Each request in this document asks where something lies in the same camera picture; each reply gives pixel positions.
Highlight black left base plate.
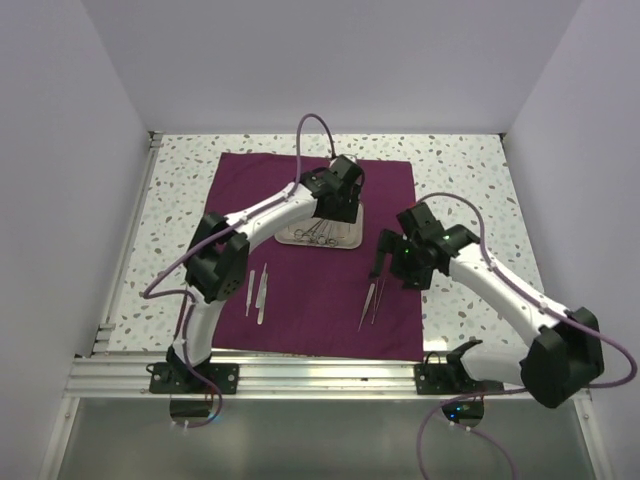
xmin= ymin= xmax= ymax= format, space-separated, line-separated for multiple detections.
xmin=145 ymin=362 xmax=240 ymax=395

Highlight large silver tweezers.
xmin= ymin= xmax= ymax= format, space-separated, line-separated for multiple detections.
xmin=256 ymin=264 xmax=268 ymax=325

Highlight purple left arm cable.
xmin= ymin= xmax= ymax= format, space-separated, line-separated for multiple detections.
xmin=142 ymin=112 xmax=337 ymax=429

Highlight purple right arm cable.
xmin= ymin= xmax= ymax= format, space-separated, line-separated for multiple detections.
xmin=417 ymin=192 xmax=639 ymax=480

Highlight steel scissors and forceps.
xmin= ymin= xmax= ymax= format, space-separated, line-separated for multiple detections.
xmin=293 ymin=220 xmax=348 ymax=248

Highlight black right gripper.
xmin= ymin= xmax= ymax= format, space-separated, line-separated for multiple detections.
xmin=369 ymin=228 xmax=433 ymax=291

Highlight aluminium rail frame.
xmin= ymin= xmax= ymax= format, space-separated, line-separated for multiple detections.
xmin=42 ymin=133 xmax=611 ymax=479

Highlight steel instrument tray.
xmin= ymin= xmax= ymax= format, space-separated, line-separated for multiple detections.
xmin=275 ymin=202 xmax=364 ymax=250

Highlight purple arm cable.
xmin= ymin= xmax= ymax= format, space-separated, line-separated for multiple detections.
xmin=417 ymin=192 xmax=639 ymax=480
xmin=142 ymin=112 xmax=337 ymax=429

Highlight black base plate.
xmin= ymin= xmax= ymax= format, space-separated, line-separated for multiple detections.
xmin=145 ymin=362 xmax=240 ymax=395
xmin=413 ymin=351 xmax=504 ymax=395

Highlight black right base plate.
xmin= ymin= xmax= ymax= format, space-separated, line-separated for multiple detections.
xmin=413 ymin=351 xmax=504 ymax=395

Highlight small silver tweezers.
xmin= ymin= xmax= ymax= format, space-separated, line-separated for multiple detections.
xmin=245 ymin=270 xmax=255 ymax=317

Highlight pointed silver tweezers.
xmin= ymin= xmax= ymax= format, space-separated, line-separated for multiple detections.
xmin=358 ymin=278 xmax=386 ymax=330

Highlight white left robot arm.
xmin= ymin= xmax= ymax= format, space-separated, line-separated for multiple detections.
xmin=166 ymin=155 xmax=365 ymax=393

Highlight maroon surgical cloth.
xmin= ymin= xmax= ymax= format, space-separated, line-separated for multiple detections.
xmin=213 ymin=160 xmax=423 ymax=361

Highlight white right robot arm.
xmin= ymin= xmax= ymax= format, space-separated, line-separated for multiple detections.
xmin=370 ymin=202 xmax=604 ymax=408

